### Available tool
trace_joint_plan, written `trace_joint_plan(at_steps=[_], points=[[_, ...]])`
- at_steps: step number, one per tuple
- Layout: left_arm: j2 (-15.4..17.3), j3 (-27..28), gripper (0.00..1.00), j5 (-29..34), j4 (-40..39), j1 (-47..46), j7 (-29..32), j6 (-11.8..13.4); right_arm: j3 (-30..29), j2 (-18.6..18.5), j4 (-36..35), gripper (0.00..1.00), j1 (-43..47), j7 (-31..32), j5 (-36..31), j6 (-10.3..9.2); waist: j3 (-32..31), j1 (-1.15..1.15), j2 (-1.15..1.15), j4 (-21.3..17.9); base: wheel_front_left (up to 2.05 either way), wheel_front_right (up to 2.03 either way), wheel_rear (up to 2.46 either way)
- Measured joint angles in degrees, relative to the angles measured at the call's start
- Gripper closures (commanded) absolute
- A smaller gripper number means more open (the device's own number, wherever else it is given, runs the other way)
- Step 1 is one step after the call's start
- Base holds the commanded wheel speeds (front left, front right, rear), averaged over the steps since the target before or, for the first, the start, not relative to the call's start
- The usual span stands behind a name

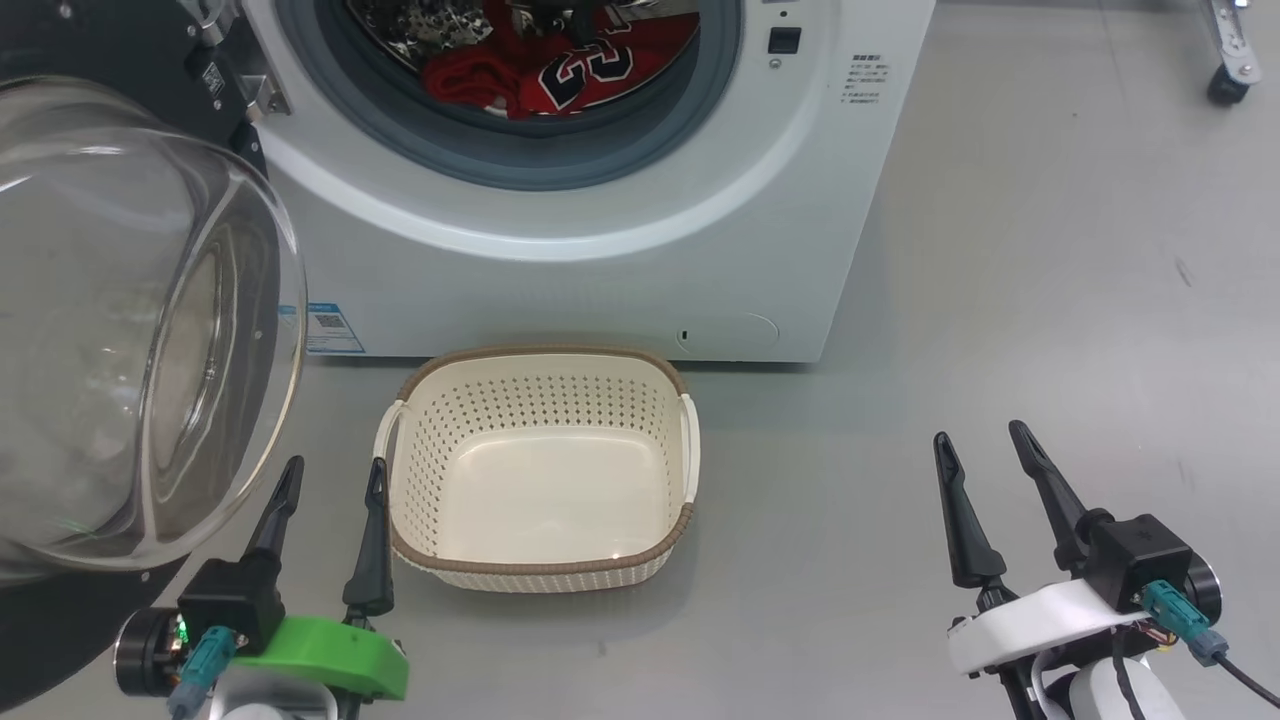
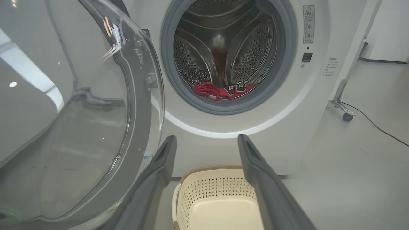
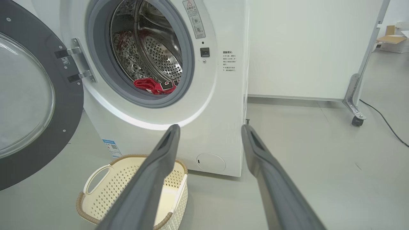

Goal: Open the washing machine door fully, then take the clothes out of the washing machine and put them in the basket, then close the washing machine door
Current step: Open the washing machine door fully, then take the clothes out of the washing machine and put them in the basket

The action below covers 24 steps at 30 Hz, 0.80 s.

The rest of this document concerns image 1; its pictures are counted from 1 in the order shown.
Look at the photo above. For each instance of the glass washing machine door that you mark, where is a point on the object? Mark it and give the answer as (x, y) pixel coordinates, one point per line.
(100, 300)

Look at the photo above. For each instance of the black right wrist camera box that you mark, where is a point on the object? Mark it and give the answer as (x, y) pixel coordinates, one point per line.
(1140, 555)

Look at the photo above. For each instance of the red basketball jersey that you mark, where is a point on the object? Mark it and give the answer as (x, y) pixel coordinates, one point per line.
(600, 60)

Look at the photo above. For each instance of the white front-load washing machine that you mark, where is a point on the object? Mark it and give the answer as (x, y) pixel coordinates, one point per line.
(600, 290)

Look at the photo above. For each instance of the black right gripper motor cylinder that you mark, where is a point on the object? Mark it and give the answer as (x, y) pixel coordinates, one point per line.
(1205, 592)

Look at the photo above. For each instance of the cream perforated laundry basket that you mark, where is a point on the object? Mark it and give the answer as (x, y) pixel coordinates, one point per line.
(540, 490)

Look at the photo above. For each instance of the blue energy label sticker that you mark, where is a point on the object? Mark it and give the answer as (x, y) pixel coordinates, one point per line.
(330, 330)

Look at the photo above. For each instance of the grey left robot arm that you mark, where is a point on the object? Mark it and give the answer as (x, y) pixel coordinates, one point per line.
(270, 705)

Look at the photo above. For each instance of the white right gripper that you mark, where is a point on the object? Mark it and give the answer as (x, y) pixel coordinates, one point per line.
(1030, 620)

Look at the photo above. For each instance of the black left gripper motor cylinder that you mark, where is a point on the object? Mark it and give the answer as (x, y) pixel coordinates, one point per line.
(145, 655)

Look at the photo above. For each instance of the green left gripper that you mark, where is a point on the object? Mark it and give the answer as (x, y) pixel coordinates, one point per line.
(330, 655)

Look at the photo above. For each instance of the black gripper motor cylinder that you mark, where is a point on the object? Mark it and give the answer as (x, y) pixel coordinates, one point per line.
(145, 655)
(1205, 592)

